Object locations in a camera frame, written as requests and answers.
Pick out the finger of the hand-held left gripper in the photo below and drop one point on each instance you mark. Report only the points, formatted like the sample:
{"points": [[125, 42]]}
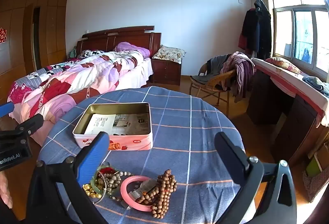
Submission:
{"points": [[28, 125], [6, 109]]}

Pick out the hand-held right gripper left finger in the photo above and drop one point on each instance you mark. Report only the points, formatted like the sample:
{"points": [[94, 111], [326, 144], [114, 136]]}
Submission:
{"points": [[99, 152]]}

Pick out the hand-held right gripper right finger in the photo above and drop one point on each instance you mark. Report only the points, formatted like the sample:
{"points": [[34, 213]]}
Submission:
{"points": [[231, 157]]}

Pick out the pink tin box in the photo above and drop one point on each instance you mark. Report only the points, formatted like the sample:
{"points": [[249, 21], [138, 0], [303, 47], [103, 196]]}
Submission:
{"points": [[133, 145]]}

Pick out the pink bangle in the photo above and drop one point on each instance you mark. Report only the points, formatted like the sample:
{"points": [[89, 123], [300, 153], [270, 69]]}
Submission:
{"points": [[124, 191]]}

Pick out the person's left hand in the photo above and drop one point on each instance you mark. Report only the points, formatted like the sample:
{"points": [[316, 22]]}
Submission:
{"points": [[5, 193]]}

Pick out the white paper leaflet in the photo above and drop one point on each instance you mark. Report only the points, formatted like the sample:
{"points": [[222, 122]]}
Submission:
{"points": [[100, 123]]}

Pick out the blue checked tablecloth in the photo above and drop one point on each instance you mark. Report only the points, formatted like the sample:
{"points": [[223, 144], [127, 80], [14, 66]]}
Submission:
{"points": [[180, 123]]}

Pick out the dark wooden desk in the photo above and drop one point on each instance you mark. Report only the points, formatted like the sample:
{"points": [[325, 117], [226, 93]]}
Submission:
{"points": [[295, 121]]}

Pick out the red paper decoration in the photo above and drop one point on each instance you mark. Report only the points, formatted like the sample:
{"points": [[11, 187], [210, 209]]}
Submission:
{"points": [[3, 35]]}

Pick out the pink patchwork quilt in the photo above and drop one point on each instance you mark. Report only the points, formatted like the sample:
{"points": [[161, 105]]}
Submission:
{"points": [[84, 77]]}

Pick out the rattan chair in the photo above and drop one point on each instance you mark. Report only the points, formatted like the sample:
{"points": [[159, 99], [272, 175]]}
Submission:
{"points": [[205, 87]]}

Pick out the brown wooden wardrobe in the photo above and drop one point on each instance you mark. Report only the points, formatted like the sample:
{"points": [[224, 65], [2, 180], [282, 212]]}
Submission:
{"points": [[18, 33]]}

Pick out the green box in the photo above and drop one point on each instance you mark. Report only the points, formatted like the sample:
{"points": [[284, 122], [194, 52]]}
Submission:
{"points": [[313, 166]]}

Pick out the grey cloth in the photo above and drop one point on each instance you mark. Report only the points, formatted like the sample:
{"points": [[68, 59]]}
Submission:
{"points": [[205, 77]]}

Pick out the teal item by headboard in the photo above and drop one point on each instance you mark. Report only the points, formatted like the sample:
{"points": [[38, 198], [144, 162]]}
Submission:
{"points": [[73, 52]]}

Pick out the purple pink garment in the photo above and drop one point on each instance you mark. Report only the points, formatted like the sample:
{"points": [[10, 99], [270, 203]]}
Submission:
{"points": [[240, 69]]}

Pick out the brown woven basket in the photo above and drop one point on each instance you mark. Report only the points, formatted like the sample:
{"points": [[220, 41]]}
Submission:
{"points": [[316, 185]]}

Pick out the pink white desk cover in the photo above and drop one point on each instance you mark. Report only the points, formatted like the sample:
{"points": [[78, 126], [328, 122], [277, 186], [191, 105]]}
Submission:
{"points": [[282, 80]]}

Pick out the white bed sheet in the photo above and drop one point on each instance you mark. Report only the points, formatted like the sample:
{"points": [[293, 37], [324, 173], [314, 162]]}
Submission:
{"points": [[142, 69]]}

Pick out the dark wooden nightstand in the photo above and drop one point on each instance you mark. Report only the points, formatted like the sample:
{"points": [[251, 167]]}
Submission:
{"points": [[165, 72]]}

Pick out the floral pillow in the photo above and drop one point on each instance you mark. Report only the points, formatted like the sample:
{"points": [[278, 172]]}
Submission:
{"points": [[282, 64]]}

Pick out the purple pillow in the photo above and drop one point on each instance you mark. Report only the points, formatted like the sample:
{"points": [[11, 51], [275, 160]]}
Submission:
{"points": [[131, 47]]}

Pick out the folded blue clothes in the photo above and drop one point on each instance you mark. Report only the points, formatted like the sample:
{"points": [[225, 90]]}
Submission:
{"points": [[317, 85]]}

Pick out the wooden bed with headboard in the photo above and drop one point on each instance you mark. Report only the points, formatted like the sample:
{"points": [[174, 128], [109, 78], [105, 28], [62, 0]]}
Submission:
{"points": [[123, 38]]}

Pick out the black hooded jacket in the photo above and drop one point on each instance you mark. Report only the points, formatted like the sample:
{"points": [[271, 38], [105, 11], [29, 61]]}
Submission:
{"points": [[264, 31]]}

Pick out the window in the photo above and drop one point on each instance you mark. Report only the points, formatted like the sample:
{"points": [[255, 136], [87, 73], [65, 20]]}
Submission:
{"points": [[303, 31]]}

